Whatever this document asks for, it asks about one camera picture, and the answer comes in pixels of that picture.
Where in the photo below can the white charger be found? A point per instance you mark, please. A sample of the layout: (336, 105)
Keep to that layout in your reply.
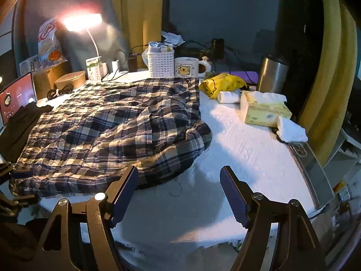
(115, 66)

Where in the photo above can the plaid flannel shirt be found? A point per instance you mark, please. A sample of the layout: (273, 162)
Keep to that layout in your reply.
(112, 124)

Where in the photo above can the white textured table cloth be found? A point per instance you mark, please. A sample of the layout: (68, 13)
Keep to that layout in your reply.
(239, 146)

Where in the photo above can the white desk lamp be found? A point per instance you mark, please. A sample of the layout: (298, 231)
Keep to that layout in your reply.
(81, 22)

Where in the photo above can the white perforated basket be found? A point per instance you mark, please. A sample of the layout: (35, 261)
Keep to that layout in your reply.
(161, 65)

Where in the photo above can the tablet with red screen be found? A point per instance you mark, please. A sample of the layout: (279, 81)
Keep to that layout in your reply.
(17, 98)

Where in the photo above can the brown square box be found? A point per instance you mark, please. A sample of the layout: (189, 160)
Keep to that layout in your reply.
(45, 80)

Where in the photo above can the blue and white roll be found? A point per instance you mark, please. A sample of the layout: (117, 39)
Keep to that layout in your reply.
(155, 47)

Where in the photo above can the small printed carton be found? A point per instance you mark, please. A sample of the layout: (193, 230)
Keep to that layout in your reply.
(26, 66)

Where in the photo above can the yellow plastic bag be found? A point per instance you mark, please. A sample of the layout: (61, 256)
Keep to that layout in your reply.
(222, 83)

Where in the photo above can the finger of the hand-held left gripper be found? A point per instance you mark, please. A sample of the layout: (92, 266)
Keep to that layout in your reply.
(19, 203)
(21, 173)

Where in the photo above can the white tissue roll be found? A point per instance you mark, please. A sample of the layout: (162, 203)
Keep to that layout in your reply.
(229, 96)

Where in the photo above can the yellow tissue box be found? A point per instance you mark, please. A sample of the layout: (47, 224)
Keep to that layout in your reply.
(262, 113)

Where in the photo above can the black power adapter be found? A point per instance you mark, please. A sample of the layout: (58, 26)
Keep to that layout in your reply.
(217, 45)

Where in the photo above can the black power bank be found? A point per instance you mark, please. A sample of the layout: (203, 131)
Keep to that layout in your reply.
(132, 64)

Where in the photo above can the grey smartphone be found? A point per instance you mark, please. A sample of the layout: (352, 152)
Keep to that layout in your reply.
(314, 175)

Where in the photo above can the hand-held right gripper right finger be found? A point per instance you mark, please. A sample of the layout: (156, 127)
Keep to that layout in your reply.
(233, 197)

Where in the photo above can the green and white carton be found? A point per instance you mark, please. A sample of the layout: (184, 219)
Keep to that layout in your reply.
(93, 69)

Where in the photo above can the purple pouch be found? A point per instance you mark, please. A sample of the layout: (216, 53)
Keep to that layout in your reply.
(242, 76)

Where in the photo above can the folded white tissue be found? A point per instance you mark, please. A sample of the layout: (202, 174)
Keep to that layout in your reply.
(292, 131)

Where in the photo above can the crumpled white paper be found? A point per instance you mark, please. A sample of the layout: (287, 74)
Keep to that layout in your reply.
(172, 38)

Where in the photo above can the yellow curtain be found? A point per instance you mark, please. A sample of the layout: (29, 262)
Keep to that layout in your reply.
(141, 11)
(330, 76)

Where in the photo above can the black cloth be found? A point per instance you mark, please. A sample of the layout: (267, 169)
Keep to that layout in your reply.
(19, 129)

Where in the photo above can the printed snack bag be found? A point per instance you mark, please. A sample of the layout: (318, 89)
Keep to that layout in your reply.
(49, 45)

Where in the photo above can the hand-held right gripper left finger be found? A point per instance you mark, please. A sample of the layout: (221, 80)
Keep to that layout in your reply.
(126, 192)

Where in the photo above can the round brown box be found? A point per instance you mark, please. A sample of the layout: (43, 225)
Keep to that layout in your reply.
(70, 80)

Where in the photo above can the white mug with bear print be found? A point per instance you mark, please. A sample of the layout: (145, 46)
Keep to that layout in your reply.
(186, 67)

